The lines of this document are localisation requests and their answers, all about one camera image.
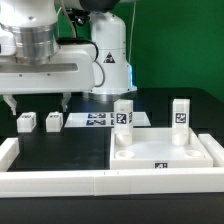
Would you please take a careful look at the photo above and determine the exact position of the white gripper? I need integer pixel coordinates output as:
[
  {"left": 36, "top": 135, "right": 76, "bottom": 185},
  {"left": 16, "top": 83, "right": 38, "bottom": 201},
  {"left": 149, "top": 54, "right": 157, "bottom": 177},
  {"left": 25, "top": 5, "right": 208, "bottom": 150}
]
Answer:
[{"left": 0, "top": 26, "right": 98, "bottom": 115}]

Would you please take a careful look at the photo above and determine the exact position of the white square table top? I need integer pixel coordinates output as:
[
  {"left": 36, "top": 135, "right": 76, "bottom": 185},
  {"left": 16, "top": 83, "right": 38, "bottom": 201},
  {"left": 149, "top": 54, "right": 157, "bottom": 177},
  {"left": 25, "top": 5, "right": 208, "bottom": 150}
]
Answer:
[{"left": 110, "top": 128, "right": 213, "bottom": 169}]

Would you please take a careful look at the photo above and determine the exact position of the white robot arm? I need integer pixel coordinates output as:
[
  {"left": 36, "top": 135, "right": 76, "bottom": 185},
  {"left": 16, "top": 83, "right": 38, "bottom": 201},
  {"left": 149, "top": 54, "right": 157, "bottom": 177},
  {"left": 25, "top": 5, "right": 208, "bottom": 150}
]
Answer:
[{"left": 0, "top": 0, "right": 136, "bottom": 110}]

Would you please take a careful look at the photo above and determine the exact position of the white sheet with tags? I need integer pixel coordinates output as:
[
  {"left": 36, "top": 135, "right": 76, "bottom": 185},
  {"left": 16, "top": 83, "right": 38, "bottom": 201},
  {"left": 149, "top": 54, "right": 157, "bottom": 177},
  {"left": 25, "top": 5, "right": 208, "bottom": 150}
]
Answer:
[{"left": 65, "top": 112, "right": 151, "bottom": 128}]

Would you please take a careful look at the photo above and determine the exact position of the white U-shaped fence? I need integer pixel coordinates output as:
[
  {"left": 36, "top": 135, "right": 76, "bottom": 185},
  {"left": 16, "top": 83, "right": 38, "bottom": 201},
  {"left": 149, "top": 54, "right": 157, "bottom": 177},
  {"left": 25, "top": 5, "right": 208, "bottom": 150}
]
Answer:
[{"left": 0, "top": 136, "right": 224, "bottom": 198}]

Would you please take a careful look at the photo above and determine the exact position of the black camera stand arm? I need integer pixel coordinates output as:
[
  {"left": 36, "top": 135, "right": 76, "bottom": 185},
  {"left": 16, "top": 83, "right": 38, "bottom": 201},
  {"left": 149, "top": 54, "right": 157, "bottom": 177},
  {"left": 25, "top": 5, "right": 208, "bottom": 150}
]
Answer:
[{"left": 66, "top": 8, "right": 90, "bottom": 37}]

